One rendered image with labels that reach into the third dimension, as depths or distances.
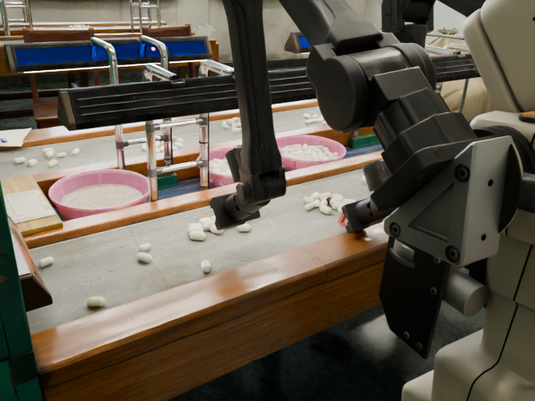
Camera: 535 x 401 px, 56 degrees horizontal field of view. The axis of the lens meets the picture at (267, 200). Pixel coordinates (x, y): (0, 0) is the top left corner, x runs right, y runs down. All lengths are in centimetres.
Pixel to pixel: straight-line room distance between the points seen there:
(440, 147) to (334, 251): 73
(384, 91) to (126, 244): 85
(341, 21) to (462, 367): 46
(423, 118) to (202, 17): 618
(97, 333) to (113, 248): 32
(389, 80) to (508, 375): 40
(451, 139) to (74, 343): 68
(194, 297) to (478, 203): 65
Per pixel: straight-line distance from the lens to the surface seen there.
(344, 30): 58
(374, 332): 217
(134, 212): 131
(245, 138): 89
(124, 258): 117
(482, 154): 45
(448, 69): 169
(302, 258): 111
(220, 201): 106
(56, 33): 354
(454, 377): 73
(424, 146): 47
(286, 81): 125
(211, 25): 667
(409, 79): 52
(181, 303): 97
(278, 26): 714
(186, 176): 170
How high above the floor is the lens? 135
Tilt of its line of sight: 26 degrees down
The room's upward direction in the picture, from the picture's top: 3 degrees clockwise
